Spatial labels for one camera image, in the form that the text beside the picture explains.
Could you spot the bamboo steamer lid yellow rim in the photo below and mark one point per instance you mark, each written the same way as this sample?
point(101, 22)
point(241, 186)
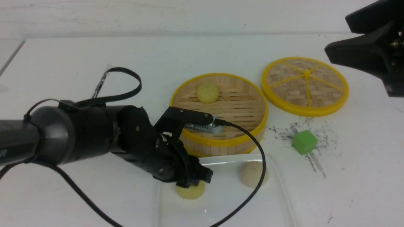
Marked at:
point(304, 86)

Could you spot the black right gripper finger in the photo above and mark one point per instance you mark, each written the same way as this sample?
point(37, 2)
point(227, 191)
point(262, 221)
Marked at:
point(375, 16)
point(370, 53)

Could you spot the white steamed bun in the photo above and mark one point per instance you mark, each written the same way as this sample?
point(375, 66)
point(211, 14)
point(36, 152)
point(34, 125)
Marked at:
point(250, 173)

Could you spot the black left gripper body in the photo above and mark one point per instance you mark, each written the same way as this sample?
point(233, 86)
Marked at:
point(167, 162)

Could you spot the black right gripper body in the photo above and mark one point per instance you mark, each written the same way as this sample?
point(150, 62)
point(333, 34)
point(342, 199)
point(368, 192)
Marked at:
point(393, 43)

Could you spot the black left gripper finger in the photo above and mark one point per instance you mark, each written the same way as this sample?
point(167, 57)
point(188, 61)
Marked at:
point(199, 173)
point(183, 183)

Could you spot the bamboo steamer basket yellow rim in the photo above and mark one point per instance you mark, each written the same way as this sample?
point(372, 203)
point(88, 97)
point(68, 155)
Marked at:
point(240, 102)

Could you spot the yellow steamed bun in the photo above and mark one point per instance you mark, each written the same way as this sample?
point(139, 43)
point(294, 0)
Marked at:
point(192, 192)
point(207, 93)

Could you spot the white rectangular plate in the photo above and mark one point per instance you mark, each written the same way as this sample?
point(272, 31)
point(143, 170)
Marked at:
point(270, 207)

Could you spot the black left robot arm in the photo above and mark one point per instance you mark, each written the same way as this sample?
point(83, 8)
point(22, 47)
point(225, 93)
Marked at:
point(58, 136)

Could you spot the yellow steamed bun back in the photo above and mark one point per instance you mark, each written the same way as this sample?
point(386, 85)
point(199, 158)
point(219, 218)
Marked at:
point(207, 93)

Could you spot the green cube block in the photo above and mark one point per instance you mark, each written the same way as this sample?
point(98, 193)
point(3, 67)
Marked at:
point(304, 142)

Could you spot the yellow steamed bun front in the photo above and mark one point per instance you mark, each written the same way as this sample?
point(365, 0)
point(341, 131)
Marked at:
point(192, 192)

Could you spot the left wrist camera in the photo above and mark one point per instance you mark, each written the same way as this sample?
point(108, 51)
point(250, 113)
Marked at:
point(192, 121)

